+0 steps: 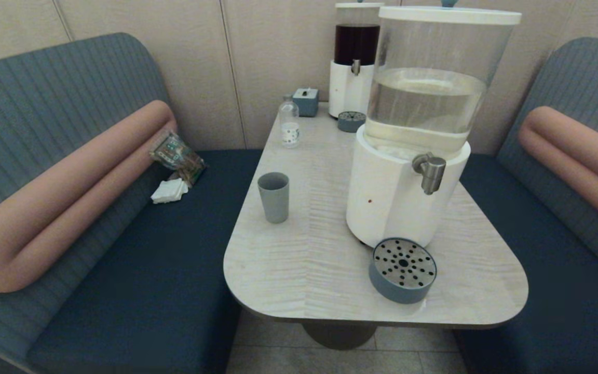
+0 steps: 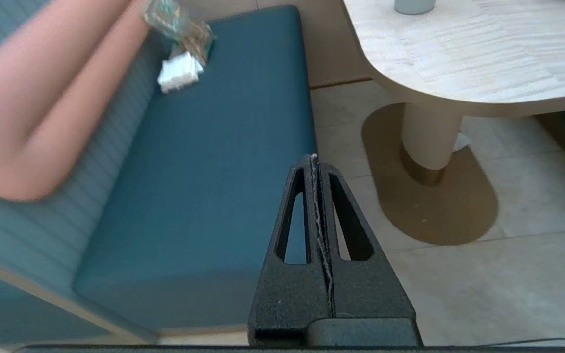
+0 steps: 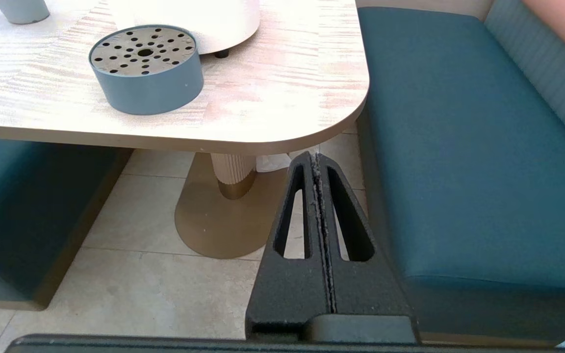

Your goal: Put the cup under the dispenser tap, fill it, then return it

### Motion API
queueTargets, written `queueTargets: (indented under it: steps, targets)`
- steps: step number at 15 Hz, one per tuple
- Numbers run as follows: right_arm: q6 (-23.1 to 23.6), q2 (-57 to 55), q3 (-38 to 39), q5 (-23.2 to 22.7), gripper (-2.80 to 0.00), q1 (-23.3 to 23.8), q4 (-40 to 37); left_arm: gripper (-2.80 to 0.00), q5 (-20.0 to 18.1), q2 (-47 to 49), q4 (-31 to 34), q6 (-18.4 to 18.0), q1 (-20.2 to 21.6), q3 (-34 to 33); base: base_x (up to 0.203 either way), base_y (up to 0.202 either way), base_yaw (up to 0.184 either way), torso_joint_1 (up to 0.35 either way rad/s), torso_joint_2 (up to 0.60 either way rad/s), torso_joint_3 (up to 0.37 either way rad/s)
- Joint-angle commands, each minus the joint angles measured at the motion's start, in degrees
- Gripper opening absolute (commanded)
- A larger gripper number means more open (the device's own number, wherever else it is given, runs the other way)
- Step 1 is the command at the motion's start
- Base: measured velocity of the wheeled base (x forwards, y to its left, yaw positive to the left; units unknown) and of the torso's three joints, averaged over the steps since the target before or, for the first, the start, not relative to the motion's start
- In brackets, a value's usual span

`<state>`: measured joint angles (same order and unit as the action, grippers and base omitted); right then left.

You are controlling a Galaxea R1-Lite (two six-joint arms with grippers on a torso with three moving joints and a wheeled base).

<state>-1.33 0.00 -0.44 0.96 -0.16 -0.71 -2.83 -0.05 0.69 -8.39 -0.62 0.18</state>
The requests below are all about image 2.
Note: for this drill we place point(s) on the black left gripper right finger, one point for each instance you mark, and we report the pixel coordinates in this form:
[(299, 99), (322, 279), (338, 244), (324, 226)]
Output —
[(371, 294)]

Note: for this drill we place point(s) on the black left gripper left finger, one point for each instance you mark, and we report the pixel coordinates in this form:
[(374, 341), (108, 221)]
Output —
[(287, 294)]

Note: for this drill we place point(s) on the grey-blue plastic cup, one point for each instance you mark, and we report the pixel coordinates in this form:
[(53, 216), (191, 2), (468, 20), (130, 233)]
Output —
[(414, 6)]

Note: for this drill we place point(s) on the blue bench with napkins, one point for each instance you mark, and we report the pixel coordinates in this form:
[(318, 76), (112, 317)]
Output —
[(204, 171)]

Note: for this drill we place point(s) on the white paper scrap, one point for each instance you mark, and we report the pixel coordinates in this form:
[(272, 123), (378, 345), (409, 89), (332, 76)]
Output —
[(461, 142)]

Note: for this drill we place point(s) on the white napkin stack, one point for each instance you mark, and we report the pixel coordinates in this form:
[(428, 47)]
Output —
[(179, 73)]

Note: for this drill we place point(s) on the pink bolster beside snack bag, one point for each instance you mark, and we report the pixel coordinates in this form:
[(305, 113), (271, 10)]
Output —
[(42, 98)]

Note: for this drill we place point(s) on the table pedestal with brass base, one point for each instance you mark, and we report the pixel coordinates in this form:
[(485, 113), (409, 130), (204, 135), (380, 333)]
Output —
[(429, 147)]

